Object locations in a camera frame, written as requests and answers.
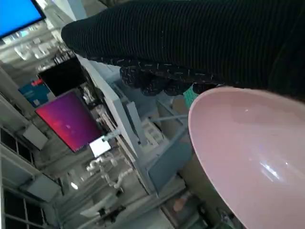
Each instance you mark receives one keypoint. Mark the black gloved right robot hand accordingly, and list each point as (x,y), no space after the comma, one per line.
(190,35)

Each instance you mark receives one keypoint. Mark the pink bowl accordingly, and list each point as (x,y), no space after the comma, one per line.
(250,148)

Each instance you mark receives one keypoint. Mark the green cutting mat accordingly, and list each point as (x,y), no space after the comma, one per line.
(190,97)

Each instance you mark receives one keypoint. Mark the black monitor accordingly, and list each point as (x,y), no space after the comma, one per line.
(64,76)

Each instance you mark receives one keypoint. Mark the small white screen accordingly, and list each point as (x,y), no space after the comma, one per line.
(100,147)

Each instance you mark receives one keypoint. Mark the monitor with purple screen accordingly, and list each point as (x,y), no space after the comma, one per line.
(69,119)

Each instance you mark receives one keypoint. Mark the blue box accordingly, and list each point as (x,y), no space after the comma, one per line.
(35,94)

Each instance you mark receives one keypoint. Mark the monitor with blue screen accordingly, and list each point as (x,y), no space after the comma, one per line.
(16,14)

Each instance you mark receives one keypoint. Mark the grey desk frame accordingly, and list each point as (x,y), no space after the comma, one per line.
(164,164)

